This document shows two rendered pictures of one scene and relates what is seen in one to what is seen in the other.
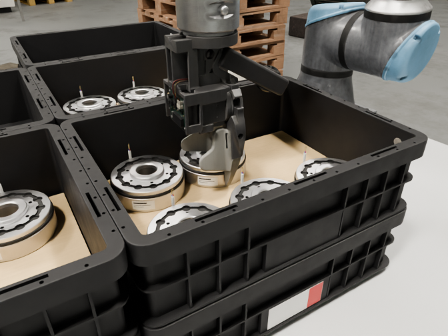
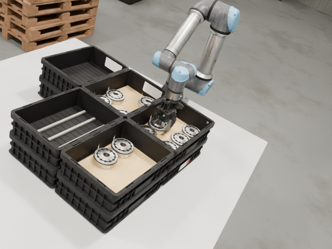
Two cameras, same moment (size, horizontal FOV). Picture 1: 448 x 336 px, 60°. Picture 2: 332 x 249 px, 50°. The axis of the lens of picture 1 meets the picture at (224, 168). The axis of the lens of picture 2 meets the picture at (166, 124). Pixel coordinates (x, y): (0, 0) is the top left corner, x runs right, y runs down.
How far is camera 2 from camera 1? 1.36 m
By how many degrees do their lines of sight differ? 30
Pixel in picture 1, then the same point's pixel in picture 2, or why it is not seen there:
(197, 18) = (174, 98)
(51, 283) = (168, 158)
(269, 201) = (191, 141)
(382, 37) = (199, 83)
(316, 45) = not seen: hidden behind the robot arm
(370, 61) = (194, 89)
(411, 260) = (204, 151)
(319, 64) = not seen: hidden behind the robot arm
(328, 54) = not seen: hidden behind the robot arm
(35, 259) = (133, 156)
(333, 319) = (190, 167)
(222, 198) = (165, 137)
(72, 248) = (140, 153)
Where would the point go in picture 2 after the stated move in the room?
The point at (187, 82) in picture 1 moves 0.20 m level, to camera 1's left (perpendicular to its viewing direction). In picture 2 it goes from (165, 109) to (126, 109)
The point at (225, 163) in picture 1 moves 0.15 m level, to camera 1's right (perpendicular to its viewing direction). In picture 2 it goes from (167, 128) to (192, 127)
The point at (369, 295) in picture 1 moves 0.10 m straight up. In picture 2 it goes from (197, 161) to (203, 147)
